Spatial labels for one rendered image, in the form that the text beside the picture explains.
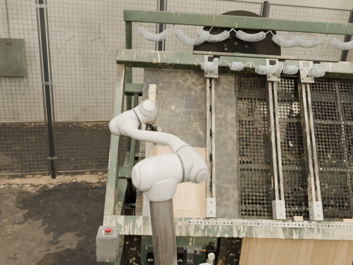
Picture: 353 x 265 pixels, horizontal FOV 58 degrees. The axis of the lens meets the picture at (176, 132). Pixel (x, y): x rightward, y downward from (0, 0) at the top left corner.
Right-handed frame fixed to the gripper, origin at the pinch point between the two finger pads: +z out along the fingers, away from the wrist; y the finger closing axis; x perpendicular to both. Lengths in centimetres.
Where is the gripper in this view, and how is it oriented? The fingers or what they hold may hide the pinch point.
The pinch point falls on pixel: (149, 128)
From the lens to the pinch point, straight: 215.9
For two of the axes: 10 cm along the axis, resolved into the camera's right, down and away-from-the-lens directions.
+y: -0.3, 9.6, -2.9
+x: 10.0, 0.4, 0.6
